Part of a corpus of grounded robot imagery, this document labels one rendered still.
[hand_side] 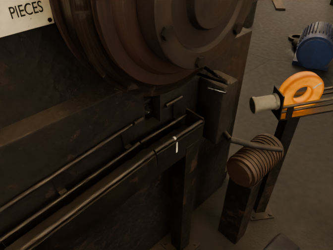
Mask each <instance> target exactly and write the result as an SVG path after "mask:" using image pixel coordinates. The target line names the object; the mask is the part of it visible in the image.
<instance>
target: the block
mask: <svg viewBox="0 0 333 250"><path fill-rule="evenodd" d="M213 71H214V72H216V73H217V74H219V75H220V76H222V77H223V78H225V79H226V80H230V82H231V84H230V85H229V86H227V85H225V84H223V83H220V82H216V81H213V80H210V79H207V78H203V77H201V82H200V93H199V105H198V115H200V116H202V117H203V118H204V121H205V124H204V127H203V135H202V136H203V137H204V138H206V139H207V140H209V141H211V142H212V143H214V144H217V143H219V142H220V141H221V140H223V139H224V136H223V135H222V133H223V132H224V131H225V130H226V131H227V132H228V133H229V128H230V123H231V117H232V112H233V106H234V101H235V95H236V90H237V85H238V80H237V79H236V78H234V77H231V76H229V75H227V74H225V73H223V72H220V71H218V70H213ZM208 86H211V87H215V88H219V89H222V90H226V91H227V94H222V93H219V92H215V91H212V90H208V89H207V87H208Z"/></svg>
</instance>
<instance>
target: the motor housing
mask: <svg viewBox="0 0 333 250"><path fill-rule="evenodd" d="M250 142H254V143H259V144H266V145H273V146H279V147H283V145H282V143H281V142H280V141H279V140H278V139H277V138H276V137H275V136H273V135H271V134H268V133H262V134H259V135H257V136H256V137H254V138H253V139H252V140H251V141H250ZM283 155H284V150H283V152H282V153H281V152H273V151H268V150H262V149H255V148H251V147H247V146H243V147H242V148H241V149H239V150H238V151H237V152H236V153H235V154H233V155H232V156H231V157H230V158H229V160H228V161H227V164H226V168H227V172H228V175H229V180H228V185H227V190H226V195H225V199H224V204H223V209H222V215H221V220H220V224H219V229H218V231H219V232H220V233H222V234H223V235H224V236H225V237H226V238H228V239H229V240H230V241H231V242H232V243H233V244H236V243H237V242H238V241H239V240H240V239H241V238H242V237H243V236H244V234H245V232H246V229H247V226H248V222H249V219H250V216H251V213H252V210H253V207H254V204H255V201H256V198H257V195H258V192H259V189H260V186H261V183H262V179H263V177H264V176H265V175H266V174H267V173H268V172H269V171H270V170H271V169H272V168H273V167H274V166H275V165H276V164H277V163H278V162H279V161H280V160H281V159H282V157H283Z"/></svg>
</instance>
